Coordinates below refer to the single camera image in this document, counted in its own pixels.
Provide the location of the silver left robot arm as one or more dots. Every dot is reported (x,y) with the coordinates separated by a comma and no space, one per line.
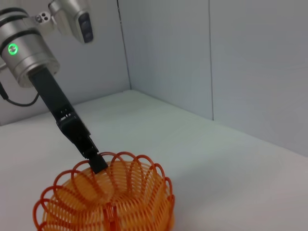
(26,53)

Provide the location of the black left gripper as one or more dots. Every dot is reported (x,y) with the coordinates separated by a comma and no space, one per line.
(57,103)

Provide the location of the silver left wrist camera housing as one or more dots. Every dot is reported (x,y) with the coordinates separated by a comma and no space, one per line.
(72,16)

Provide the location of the orange woven plastic basket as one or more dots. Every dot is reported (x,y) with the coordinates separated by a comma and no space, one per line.
(115,204)

